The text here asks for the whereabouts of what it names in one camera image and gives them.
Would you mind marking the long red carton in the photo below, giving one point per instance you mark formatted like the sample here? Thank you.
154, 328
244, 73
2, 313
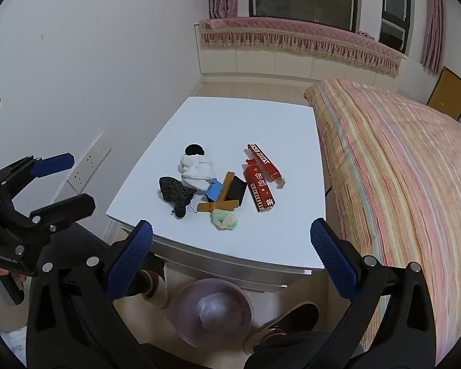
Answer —
265, 163

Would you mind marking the torn red carton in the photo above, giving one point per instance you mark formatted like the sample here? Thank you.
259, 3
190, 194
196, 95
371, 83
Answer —
258, 190

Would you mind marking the brown board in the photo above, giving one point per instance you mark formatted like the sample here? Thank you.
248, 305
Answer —
447, 94

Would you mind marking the white window seat cabinet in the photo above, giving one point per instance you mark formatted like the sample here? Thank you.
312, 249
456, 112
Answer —
261, 63

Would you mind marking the black mesh cloth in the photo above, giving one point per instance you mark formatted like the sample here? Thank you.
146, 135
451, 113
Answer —
175, 194

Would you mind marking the white crumpled plastic bag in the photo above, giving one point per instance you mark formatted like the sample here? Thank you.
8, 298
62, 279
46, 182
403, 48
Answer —
217, 311

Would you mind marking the green pink tissue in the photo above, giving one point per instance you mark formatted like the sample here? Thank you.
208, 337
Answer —
224, 220

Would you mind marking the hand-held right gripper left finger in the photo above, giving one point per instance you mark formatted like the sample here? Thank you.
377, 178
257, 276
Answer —
130, 261

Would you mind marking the wooden block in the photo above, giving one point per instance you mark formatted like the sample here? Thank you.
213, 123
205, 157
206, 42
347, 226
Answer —
219, 205
228, 184

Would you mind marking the person's left hand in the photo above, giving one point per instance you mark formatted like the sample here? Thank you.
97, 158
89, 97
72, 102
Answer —
0, 271

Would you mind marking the pink fringed window seat cushion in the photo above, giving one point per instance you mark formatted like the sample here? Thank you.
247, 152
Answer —
292, 38

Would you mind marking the white cloth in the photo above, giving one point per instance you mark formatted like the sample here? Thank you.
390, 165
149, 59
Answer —
195, 173

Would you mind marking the black round lid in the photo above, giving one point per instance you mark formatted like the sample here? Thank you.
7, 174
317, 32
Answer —
194, 150

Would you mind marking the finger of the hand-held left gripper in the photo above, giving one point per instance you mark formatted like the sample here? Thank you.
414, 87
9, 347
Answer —
65, 209
53, 163

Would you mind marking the small blue box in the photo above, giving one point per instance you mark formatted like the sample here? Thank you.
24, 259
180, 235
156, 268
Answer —
215, 191

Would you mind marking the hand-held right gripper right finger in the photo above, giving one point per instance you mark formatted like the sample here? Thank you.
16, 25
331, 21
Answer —
334, 261

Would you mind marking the white wall socket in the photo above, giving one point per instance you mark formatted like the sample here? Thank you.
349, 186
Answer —
90, 164
103, 147
77, 180

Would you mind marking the pink trash bin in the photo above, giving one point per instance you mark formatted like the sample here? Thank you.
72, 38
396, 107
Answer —
186, 315

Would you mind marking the brown and white bottle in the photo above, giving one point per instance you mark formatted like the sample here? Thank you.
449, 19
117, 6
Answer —
155, 290

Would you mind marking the person's black shoe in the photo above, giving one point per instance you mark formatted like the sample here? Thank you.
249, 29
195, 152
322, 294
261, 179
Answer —
292, 317

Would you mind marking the striped pink blanket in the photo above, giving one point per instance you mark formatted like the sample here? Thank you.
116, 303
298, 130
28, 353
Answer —
399, 184

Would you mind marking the small black box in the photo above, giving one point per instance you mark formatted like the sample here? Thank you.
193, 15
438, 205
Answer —
238, 190

